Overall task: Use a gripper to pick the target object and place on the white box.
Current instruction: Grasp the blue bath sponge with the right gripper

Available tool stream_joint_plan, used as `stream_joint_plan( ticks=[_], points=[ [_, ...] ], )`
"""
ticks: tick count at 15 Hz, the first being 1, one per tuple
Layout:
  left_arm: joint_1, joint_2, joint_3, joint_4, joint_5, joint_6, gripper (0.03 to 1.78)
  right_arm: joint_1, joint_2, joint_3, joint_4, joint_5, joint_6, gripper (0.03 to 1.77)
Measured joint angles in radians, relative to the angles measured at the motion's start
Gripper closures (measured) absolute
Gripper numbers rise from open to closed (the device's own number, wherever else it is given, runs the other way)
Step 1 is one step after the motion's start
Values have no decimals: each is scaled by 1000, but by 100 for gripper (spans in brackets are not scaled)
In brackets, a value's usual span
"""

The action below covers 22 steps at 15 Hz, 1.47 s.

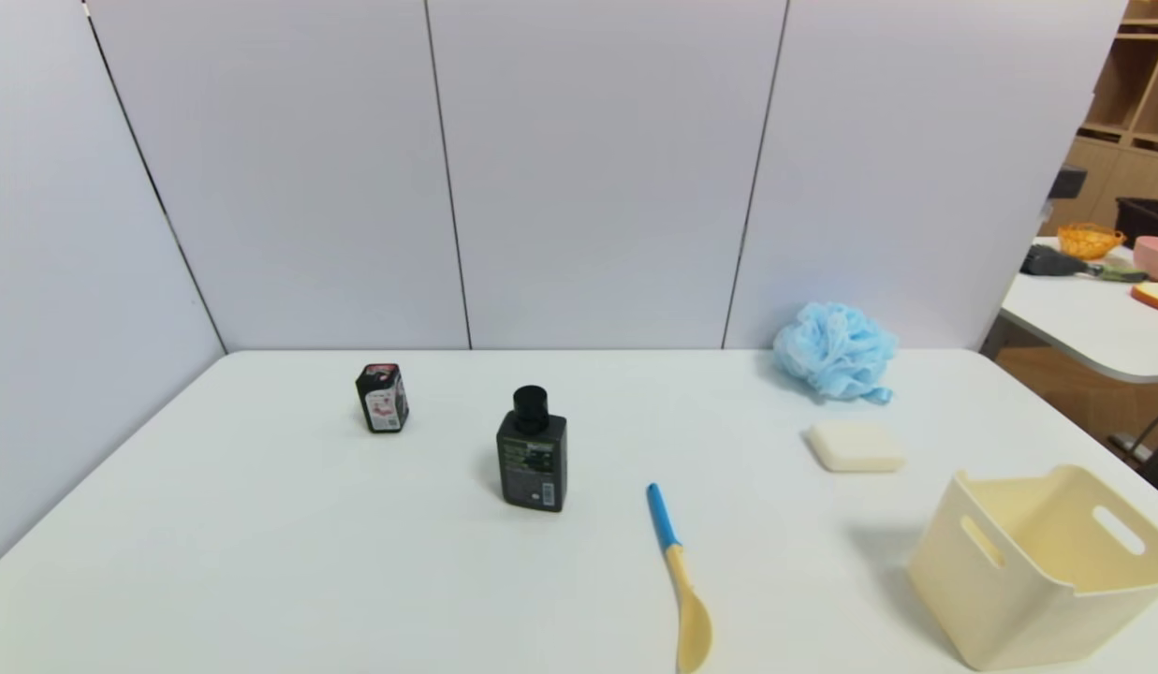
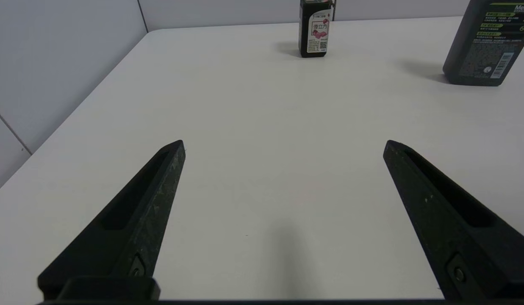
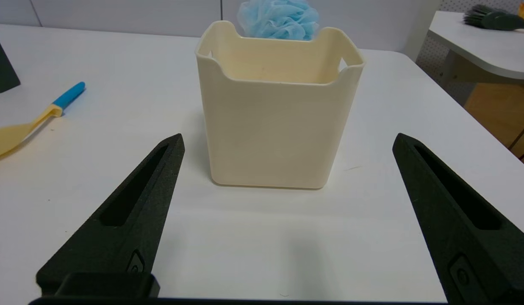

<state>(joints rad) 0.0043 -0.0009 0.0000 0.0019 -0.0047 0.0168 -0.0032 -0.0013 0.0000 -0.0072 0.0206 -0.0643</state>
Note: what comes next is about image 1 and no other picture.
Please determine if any light blue bath loofah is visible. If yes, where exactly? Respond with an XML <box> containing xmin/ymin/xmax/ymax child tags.
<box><xmin>773</xmin><ymin>301</ymin><xmax>899</xmax><ymax>405</ymax></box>

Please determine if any black bottle with black cap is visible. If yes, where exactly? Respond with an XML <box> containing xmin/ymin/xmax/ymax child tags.
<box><xmin>496</xmin><ymin>385</ymin><xmax>568</xmax><ymax>513</ymax></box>

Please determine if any small black red-labelled jar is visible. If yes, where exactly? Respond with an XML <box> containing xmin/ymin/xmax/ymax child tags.
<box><xmin>356</xmin><ymin>363</ymin><xmax>410</xmax><ymax>433</ymax></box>

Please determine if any white soap bar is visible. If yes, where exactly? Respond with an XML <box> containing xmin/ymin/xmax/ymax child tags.
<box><xmin>807</xmin><ymin>421</ymin><xmax>906</xmax><ymax>473</ymax></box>

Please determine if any cream plastic storage bin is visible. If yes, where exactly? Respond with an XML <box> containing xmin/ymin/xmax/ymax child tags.
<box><xmin>908</xmin><ymin>464</ymin><xmax>1158</xmax><ymax>672</ymax></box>

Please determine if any white side table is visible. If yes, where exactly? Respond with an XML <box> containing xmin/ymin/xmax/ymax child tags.
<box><xmin>998</xmin><ymin>236</ymin><xmax>1158</xmax><ymax>385</ymax></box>

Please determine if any black crate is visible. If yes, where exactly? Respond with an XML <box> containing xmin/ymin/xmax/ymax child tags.
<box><xmin>1115</xmin><ymin>197</ymin><xmax>1158</xmax><ymax>249</ymax></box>

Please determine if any wooden shelf unit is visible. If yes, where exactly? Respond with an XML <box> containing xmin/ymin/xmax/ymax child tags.
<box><xmin>1040</xmin><ymin>0</ymin><xmax>1158</xmax><ymax>246</ymax></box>

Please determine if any blue-handled wooden spoon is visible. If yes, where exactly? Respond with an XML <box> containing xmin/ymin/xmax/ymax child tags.
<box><xmin>646</xmin><ymin>482</ymin><xmax>713</xmax><ymax>674</ymax></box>

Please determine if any black brush with green handle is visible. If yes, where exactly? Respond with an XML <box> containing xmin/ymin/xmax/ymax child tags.
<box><xmin>1020</xmin><ymin>244</ymin><xmax>1149</xmax><ymax>283</ymax></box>

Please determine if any orange wire basket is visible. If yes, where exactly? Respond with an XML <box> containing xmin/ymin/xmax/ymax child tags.
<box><xmin>1056</xmin><ymin>222</ymin><xmax>1126</xmax><ymax>260</ymax></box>

